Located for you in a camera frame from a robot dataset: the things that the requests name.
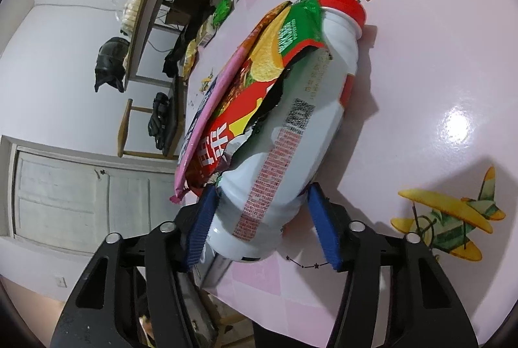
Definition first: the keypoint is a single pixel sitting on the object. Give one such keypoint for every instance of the bag of steamed buns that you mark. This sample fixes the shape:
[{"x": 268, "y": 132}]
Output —
[{"x": 131, "y": 12}]

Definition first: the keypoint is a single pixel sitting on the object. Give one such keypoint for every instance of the yellow snack packet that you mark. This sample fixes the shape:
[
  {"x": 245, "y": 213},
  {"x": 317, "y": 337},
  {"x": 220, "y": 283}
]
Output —
[{"x": 190, "y": 58}]

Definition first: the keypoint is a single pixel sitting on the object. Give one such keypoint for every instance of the pink printed table cover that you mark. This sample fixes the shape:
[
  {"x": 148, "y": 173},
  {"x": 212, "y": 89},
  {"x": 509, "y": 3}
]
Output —
[{"x": 425, "y": 48}]

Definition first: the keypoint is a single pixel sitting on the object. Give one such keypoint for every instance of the white and blue box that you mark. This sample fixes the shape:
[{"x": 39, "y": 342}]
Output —
[{"x": 200, "y": 109}]

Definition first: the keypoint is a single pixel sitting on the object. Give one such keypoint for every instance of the white wall socket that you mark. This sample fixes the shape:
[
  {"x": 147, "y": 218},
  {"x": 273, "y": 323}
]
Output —
[{"x": 61, "y": 281}]

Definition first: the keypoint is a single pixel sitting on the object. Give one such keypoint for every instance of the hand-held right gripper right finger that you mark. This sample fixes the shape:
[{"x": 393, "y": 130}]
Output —
[{"x": 323, "y": 226}]

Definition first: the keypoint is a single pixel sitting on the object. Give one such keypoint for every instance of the black bag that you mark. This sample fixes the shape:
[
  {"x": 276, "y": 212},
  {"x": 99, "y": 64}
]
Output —
[{"x": 111, "y": 56}]

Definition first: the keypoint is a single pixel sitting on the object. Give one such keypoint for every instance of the white bottle with red cap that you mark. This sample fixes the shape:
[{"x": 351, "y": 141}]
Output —
[{"x": 291, "y": 121}]

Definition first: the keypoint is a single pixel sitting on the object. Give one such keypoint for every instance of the green snack packet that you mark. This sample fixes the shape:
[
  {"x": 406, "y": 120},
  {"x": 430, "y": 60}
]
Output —
[{"x": 222, "y": 10}]

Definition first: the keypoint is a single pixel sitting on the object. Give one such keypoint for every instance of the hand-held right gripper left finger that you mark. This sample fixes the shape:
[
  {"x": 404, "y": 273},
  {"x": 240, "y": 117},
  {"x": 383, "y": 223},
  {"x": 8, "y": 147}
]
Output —
[{"x": 202, "y": 222}]

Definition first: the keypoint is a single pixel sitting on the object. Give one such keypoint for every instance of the red and green chips bag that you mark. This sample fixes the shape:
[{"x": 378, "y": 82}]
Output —
[{"x": 267, "y": 48}]

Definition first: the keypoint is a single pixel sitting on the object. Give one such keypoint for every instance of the white door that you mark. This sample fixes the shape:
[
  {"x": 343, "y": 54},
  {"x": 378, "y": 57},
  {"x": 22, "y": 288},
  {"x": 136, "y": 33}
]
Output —
[{"x": 60, "y": 190}]

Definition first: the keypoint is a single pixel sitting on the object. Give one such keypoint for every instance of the gold tissue pack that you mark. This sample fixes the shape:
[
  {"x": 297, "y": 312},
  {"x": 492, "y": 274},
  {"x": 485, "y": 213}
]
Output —
[{"x": 206, "y": 32}]

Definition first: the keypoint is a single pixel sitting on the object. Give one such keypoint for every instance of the black gloves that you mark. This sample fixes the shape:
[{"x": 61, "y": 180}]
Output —
[{"x": 160, "y": 117}]

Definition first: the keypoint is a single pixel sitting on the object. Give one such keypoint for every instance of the pink mesh cloth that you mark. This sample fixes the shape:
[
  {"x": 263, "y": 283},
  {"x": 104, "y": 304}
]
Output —
[{"x": 210, "y": 109}]

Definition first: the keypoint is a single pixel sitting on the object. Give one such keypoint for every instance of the wooden chair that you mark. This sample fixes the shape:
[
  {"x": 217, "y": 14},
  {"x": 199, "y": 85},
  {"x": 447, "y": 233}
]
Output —
[{"x": 123, "y": 129}]

